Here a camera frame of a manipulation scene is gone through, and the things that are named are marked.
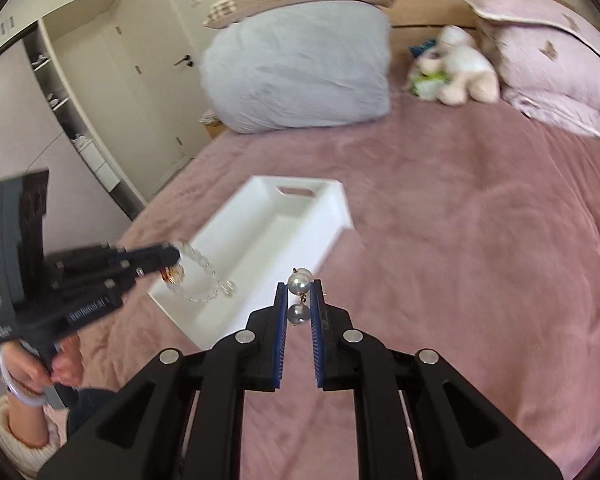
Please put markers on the white plush toy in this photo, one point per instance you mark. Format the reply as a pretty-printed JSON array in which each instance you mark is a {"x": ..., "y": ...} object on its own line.
[{"x": 462, "y": 67}]

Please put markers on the pink pillow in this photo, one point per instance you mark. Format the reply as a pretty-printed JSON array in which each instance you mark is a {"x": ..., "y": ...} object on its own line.
[{"x": 550, "y": 60}]

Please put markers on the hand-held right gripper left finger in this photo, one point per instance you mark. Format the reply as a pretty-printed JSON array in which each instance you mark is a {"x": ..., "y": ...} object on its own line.
[{"x": 281, "y": 330}]

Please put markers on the white bangle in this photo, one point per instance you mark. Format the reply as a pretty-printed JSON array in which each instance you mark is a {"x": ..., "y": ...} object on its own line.
[{"x": 17, "y": 377}]

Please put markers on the grey pillow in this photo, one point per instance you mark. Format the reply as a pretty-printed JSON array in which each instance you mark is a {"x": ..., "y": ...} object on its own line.
[{"x": 300, "y": 67}]

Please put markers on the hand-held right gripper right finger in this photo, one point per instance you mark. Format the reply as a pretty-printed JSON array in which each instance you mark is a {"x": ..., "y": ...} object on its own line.
[{"x": 316, "y": 332}]

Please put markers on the pearl earring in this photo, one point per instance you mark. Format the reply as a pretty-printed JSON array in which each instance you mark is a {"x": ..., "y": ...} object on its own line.
[{"x": 298, "y": 296}]

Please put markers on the pink bed blanket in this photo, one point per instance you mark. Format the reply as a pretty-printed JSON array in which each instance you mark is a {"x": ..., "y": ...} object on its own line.
[{"x": 455, "y": 260}]

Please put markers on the person's left hand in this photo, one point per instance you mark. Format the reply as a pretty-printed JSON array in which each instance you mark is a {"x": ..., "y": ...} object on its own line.
[{"x": 40, "y": 367}]

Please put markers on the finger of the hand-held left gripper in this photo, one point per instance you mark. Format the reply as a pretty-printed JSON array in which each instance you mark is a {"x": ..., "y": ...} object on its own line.
[{"x": 140, "y": 259}]

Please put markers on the white storage tray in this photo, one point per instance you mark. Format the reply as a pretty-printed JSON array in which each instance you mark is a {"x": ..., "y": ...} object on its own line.
[{"x": 260, "y": 252}]

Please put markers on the green and blue toy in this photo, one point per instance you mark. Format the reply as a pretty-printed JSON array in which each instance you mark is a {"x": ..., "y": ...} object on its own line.
[{"x": 426, "y": 77}]

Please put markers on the cream wardrobe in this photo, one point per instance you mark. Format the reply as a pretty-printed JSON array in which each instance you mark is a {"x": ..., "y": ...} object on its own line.
[{"x": 75, "y": 75}]

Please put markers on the person's left forearm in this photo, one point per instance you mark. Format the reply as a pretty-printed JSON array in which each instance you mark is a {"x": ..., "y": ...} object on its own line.
[{"x": 22, "y": 432}]

